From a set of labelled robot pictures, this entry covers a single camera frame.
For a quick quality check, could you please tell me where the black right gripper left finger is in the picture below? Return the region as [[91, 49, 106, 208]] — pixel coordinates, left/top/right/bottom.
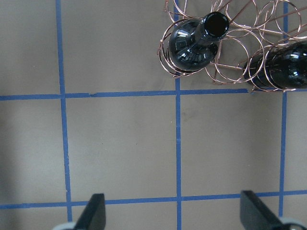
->
[[74, 194, 106, 230]]

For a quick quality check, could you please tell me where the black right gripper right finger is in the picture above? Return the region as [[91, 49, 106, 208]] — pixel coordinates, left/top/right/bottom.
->
[[240, 190, 283, 230]]

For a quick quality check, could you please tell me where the dark bottle in basket right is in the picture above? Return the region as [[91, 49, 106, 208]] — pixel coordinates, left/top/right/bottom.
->
[[244, 41, 307, 90]]

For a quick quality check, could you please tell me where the dark bottle in basket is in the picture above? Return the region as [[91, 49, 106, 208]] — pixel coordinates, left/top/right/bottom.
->
[[244, 41, 307, 90], [168, 11, 229, 71]]

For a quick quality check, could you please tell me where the dark bottle in basket left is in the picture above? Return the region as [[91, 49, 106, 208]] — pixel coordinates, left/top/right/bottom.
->
[[168, 11, 229, 71]]

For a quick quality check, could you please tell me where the copper wire wine basket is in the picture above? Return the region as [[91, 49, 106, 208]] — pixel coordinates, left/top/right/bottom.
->
[[157, 0, 307, 92]]

